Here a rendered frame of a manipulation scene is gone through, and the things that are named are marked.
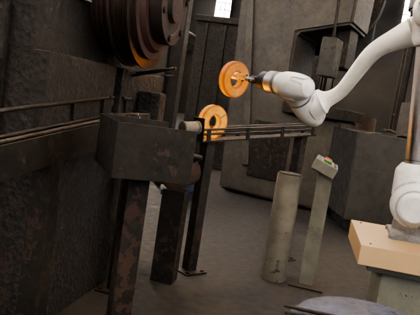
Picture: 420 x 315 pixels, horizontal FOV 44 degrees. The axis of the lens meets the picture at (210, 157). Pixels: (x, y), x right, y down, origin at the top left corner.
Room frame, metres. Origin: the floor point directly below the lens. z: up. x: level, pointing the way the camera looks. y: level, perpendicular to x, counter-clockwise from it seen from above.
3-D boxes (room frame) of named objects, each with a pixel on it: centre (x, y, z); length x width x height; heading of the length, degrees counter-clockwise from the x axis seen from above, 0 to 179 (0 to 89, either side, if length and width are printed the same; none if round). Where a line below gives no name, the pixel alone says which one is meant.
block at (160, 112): (2.15, 0.28, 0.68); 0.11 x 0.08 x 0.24; 77
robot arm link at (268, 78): (2.10, -0.21, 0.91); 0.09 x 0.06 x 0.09; 132
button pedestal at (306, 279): (2.42, -0.55, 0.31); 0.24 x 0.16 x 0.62; 167
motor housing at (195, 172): (2.21, 0.11, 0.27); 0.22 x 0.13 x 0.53; 167
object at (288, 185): (2.41, -0.39, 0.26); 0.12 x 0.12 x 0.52
